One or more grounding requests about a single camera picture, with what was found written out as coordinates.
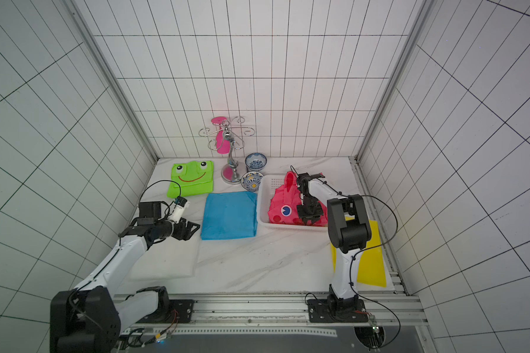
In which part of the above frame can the pink bunny raincoat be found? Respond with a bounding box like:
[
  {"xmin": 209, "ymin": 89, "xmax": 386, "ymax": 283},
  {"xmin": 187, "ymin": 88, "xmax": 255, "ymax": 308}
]
[{"xmin": 267, "ymin": 171, "xmax": 306, "ymax": 226}]

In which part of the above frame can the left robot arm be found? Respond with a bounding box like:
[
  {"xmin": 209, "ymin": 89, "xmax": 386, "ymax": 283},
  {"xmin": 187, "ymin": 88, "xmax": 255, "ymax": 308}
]
[{"xmin": 49, "ymin": 197, "xmax": 200, "ymax": 352}]

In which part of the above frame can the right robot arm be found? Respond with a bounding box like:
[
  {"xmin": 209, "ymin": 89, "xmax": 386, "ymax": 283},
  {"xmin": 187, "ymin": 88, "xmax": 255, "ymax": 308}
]
[{"xmin": 297, "ymin": 173, "xmax": 372, "ymax": 313}]

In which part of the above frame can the white folded raincoat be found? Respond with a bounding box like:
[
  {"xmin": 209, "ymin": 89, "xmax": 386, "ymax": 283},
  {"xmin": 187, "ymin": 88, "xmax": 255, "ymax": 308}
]
[{"xmin": 127, "ymin": 231, "xmax": 201, "ymax": 282}]

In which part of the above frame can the blue folded raincoat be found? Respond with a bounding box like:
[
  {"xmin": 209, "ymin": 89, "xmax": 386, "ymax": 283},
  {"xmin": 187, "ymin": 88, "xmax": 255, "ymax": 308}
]
[{"xmin": 201, "ymin": 191, "xmax": 258, "ymax": 241}]

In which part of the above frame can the green frog folded raincoat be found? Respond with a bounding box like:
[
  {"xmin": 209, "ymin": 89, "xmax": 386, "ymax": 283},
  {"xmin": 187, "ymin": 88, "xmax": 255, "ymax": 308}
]
[{"xmin": 167, "ymin": 160, "xmax": 214, "ymax": 199}]

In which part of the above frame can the white plastic perforated basket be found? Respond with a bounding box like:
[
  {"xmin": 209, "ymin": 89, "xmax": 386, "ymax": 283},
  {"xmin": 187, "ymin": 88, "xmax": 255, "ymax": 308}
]
[{"xmin": 257, "ymin": 171, "xmax": 342, "ymax": 232}]

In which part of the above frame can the yellow folded raincoat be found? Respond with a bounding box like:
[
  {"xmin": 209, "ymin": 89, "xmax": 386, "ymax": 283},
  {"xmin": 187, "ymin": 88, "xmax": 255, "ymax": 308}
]
[{"xmin": 330, "ymin": 220, "xmax": 391, "ymax": 288}]

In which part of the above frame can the blue patterned ceramic cup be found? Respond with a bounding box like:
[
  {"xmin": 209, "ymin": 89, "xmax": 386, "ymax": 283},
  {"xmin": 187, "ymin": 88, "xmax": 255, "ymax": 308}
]
[{"xmin": 240, "ymin": 171, "xmax": 264, "ymax": 193}]

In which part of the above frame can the blue patterned ceramic bowl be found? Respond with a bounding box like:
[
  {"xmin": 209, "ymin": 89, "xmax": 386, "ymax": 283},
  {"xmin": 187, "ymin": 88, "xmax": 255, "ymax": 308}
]
[{"xmin": 244, "ymin": 152, "xmax": 267, "ymax": 171}]

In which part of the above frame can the pink wine glass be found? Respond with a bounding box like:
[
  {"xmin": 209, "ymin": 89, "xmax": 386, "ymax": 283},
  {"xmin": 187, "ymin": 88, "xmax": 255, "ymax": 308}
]
[{"xmin": 211, "ymin": 116, "xmax": 231, "ymax": 154}]

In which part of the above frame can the electronics wiring bundle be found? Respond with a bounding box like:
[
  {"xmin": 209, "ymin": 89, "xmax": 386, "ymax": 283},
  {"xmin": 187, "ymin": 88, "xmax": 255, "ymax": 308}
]
[{"xmin": 92, "ymin": 308, "xmax": 180, "ymax": 352}]

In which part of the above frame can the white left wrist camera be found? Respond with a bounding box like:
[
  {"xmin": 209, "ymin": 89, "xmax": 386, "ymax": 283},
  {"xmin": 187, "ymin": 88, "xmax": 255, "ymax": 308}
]
[{"xmin": 167, "ymin": 196, "xmax": 189, "ymax": 224}]

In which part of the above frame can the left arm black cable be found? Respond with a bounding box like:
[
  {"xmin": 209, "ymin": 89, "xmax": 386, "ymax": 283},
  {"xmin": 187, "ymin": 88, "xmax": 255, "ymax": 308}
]
[{"xmin": 138, "ymin": 179, "xmax": 183, "ymax": 206}]

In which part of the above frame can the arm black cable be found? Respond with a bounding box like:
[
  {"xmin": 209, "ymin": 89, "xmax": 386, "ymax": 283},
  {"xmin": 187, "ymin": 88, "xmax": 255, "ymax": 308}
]
[
  {"xmin": 138, "ymin": 179, "xmax": 183, "ymax": 206},
  {"xmin": 304, "ymin": 193, "xmax": 403, "ymax": 349}
]

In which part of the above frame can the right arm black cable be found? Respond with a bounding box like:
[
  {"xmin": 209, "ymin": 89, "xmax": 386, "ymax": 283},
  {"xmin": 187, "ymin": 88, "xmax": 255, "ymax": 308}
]
[{"xmin": 304, "ymin": 193, "xmax": 403, "ymax": 349}]

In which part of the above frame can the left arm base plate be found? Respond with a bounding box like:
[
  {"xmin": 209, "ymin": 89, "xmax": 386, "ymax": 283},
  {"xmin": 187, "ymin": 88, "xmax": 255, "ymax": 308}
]
[{"xmin": 138, "ymin": 299, "xmax": 195, "ymax": 325}]

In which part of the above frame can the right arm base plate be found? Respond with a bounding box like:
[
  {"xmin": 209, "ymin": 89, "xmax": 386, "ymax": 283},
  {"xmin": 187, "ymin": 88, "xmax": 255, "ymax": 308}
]
[{"xmin": 306, "ymin": 297, "xmax": 369, "ymax": 324}]

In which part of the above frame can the silver wire cup stand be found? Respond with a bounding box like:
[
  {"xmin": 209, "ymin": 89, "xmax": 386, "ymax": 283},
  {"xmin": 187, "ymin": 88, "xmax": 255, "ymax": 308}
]
[{"xmin": 199, "ymin": 116, "xmax": 256, "ymax": 184}]

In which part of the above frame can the aluminium mounting rail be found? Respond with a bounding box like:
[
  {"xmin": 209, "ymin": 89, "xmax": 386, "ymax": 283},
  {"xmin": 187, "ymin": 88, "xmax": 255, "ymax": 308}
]
[{"xmin": 96, "ymin": 293, "xmax": 427, "ymax": 338}]

